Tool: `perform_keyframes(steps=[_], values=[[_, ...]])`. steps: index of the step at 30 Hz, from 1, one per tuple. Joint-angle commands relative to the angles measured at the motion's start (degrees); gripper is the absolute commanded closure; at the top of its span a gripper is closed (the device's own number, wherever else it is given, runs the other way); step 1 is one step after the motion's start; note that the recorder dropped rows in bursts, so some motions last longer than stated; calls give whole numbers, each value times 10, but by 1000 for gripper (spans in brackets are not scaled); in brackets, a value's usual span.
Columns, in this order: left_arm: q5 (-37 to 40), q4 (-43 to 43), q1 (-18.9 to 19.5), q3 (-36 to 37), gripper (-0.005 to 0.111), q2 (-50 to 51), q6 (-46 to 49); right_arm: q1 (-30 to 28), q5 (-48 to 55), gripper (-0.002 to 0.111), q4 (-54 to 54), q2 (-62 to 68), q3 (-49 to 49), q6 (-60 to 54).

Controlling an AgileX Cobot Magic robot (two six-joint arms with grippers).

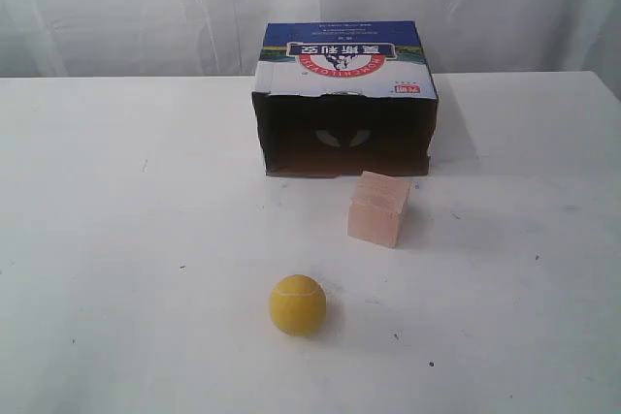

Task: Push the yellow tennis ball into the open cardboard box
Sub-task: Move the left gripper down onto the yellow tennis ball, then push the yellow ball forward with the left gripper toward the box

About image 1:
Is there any blue white cardboard box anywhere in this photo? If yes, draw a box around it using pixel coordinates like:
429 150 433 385
251 20 439 177

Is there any yellow tennis ball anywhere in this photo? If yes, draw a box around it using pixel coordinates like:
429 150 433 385
269 274 327 335

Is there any pale wooden block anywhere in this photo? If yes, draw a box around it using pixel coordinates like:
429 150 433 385
347 171 411 248

